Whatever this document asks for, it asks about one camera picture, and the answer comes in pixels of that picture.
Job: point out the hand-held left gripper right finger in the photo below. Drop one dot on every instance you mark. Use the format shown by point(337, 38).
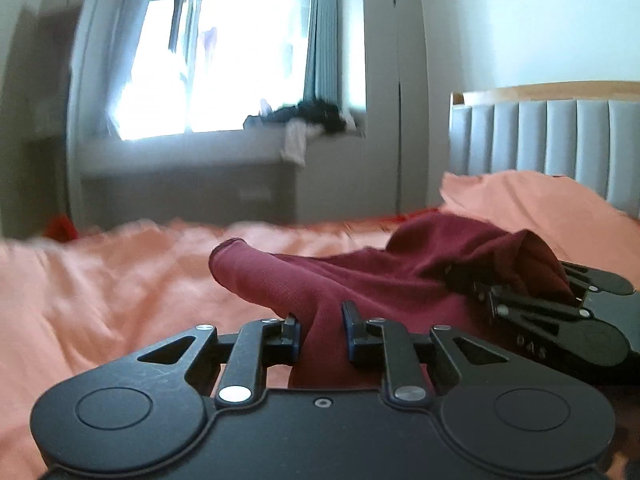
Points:
point(348, 325)

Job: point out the teal curtain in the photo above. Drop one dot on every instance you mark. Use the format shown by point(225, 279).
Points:
point(322, 35)

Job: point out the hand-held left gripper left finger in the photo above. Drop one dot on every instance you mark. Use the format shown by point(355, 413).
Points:
point(291, 334)

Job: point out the bright window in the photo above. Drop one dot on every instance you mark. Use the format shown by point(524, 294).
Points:
point(225, 60)

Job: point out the red cloth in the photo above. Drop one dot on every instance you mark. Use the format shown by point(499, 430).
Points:
point(62, 227)

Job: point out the maroon small garment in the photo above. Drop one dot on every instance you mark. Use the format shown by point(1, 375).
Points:
point(350, 270)

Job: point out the grey wardrobe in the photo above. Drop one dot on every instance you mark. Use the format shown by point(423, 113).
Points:
point(385, 85)

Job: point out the grey window seat cabinet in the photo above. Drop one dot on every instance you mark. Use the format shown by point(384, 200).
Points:
point(190, 175)

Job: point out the hanging purple garment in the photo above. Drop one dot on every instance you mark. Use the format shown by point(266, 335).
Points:
point(210, 42)

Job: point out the white hanging cloth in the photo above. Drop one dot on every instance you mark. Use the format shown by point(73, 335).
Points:
point(295, 142)

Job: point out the pile of dark clothes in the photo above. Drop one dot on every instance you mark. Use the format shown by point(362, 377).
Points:
point(320, 112)

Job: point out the grey padded headboard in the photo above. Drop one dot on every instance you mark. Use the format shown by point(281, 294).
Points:
point(550, 135)

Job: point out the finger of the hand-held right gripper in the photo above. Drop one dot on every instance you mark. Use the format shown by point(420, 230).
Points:
point(580, 275)
point(540, 309)

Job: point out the orange bed blanket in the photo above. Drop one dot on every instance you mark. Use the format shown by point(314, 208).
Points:
point(100, 285)

